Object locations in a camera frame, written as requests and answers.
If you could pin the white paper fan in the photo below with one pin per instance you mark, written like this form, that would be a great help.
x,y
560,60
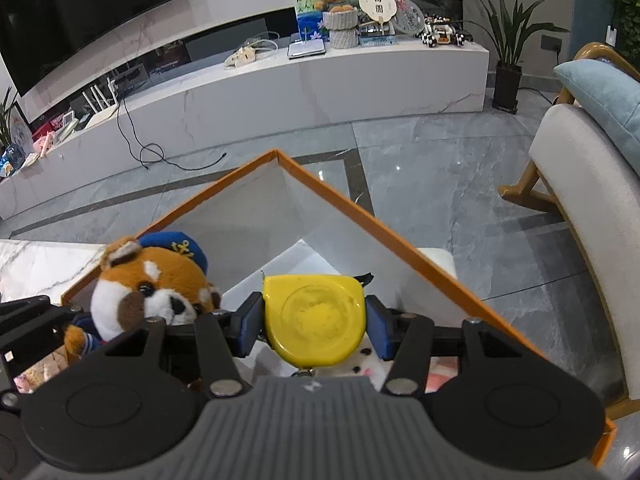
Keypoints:
x,y
377,5

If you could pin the black white toy car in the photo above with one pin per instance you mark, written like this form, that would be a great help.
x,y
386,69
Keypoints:
x,y
445,35

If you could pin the dark wall socket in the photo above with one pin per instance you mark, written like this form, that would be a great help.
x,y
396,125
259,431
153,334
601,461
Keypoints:
x,y
551,43

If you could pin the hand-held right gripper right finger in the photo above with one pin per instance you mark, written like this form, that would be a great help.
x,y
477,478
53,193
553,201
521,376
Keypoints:
x,y
380,327

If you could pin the framed picture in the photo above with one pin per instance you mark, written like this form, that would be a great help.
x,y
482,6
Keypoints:
x,y
21,127

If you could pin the wooden armchair white cushions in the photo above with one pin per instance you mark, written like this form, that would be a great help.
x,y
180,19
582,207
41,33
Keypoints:
x,y
585,200

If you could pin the black television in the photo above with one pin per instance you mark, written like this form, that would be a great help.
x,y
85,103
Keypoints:
x,y
75,10

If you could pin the white plush pink striped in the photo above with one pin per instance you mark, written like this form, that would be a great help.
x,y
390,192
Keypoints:
x,y
360,371

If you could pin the green vine plant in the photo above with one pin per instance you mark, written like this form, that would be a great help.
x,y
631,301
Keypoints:
x,y
627,10

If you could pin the cream crochet toy purple trim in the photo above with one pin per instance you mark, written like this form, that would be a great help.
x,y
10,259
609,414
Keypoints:
x,y
40,370

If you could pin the white wall plug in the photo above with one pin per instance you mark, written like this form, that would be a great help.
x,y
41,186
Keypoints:
x,y
611,35

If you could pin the red panda plush sailor outfit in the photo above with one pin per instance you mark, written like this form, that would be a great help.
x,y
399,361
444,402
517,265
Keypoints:
x,y
150,280

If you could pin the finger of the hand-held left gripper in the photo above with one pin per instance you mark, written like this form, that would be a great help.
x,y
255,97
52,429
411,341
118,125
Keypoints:
x,y
30,327
25,305

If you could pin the pink toy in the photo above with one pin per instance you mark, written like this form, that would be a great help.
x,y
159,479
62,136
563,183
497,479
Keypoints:
x,y
42,144

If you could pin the yellow tape measure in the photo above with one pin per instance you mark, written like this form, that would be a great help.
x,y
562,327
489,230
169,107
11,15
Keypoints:
x,y
315,320

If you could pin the green blue painting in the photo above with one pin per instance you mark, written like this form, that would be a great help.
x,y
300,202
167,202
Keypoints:
x,y
305,15

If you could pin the round patterned fan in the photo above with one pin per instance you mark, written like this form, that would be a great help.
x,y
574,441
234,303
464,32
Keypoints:
x,y
411,15

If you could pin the orange cardboard box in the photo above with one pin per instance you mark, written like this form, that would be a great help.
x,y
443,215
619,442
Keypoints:
x,y
250,210

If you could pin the grey knitted basket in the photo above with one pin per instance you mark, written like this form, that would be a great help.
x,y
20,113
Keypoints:
x,y
342,30

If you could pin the potted plant long leaves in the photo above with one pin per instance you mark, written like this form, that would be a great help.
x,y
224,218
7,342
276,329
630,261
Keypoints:
x,y
507,60

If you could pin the white power strip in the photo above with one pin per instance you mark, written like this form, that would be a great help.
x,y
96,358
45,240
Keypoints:
x,y
245,55

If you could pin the plant in blue vase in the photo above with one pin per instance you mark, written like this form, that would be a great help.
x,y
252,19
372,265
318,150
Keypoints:
x,y
7,140

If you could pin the white marble TV console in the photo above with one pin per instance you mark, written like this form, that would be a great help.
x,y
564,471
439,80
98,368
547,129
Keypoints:
x,y
300,90

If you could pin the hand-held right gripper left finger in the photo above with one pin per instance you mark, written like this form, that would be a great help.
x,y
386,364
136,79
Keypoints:
x,y
251,325

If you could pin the light blue cushion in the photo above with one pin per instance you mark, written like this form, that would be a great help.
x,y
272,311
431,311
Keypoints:
x,y
605,95

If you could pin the small blue box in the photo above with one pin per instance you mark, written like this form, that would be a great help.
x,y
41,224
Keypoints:
x,y
377,39

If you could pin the white router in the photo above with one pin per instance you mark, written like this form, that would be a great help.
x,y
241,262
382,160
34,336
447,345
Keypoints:
x,y
102,110

